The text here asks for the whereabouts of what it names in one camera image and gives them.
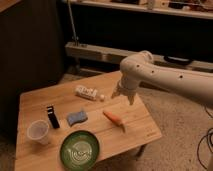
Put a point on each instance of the clear plastic cup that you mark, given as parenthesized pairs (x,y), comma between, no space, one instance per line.
(38,131)

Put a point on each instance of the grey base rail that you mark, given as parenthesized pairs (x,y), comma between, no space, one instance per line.
(115,56)

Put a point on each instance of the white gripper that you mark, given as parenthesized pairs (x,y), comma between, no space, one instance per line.
(127,87)

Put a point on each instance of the orange toy carrot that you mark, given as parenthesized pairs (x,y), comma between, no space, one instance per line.
(114,119)

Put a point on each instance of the wall shelf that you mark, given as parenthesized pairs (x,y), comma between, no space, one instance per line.
(142,8)

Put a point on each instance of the blue sponge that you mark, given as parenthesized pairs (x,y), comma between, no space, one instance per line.
(75,118)

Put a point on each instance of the metal stand pole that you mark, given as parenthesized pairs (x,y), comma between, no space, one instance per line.
(75,38)

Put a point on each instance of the black rectangular block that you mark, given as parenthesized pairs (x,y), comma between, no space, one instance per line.
(52,117)

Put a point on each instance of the white plastic bottle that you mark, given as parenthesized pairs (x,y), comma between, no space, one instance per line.
(89,93)

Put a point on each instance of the green patterned bowl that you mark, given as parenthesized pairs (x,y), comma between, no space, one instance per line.
(79,151)

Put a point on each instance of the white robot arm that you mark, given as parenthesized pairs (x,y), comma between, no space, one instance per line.
(139,67)

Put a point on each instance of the wooden table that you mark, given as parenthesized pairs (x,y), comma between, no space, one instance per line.
(93,126)

